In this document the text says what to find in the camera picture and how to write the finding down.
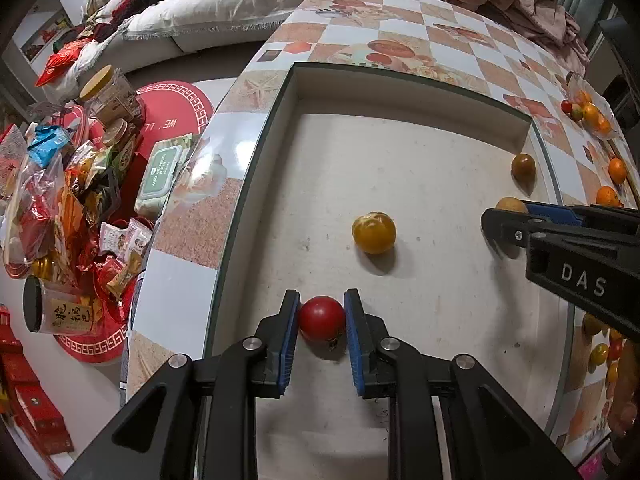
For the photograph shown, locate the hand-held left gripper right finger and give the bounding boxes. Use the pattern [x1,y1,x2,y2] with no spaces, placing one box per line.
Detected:
[343,288,596,480]

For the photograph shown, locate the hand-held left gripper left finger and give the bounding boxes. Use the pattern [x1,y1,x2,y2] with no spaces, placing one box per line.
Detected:
[62,289,302,480]

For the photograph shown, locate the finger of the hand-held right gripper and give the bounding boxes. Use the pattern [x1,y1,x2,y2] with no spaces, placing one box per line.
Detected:
[525,201,640,233]
[481,208,640,261]

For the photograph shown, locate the white rectangular tray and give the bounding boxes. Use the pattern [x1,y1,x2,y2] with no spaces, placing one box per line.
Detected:
[202,62,583,461]

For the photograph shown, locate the clear plastic bag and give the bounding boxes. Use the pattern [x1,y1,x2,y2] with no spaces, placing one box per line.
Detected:
[565,72,621,140]

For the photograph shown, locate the pink patterned cloth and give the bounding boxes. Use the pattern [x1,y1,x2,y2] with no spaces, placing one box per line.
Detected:
[576,452,610,480]

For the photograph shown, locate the green wet wipes pack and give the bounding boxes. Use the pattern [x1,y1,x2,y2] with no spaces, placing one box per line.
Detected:
[134,133,194,216]

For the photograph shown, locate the clear jar black lid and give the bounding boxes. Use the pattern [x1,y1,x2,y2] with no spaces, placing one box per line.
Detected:
[22,276,97,336]

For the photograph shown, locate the checked printed tablecloth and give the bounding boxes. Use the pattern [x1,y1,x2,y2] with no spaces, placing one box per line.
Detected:
[120,0,640,466]

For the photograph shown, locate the stack of red boxes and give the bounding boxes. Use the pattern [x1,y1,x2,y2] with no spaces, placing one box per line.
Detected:
[0,305,75,457]

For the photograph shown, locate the red round floor mat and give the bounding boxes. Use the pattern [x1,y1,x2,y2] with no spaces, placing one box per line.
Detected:
[54,81,217,368]

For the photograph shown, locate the small clear jar wooden lid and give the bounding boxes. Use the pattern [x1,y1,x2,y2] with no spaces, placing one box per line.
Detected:
[101,118,139,150]

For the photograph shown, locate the pile of snack packets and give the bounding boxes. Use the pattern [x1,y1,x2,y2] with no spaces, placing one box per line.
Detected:
[0,120,153,323]

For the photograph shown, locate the large clear jar bamboo lid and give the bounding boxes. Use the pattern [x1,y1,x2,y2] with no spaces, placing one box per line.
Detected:
[80,65,144,127]

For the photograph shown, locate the grey sofa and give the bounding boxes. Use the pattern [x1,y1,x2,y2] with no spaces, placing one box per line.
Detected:
[82,0,388,78]

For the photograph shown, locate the white fringed pillow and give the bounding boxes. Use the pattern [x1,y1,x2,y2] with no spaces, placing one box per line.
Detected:
[122,0,323,54]

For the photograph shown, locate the dark red clothing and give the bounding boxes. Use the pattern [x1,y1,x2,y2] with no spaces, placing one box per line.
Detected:
[95,0,179,42]

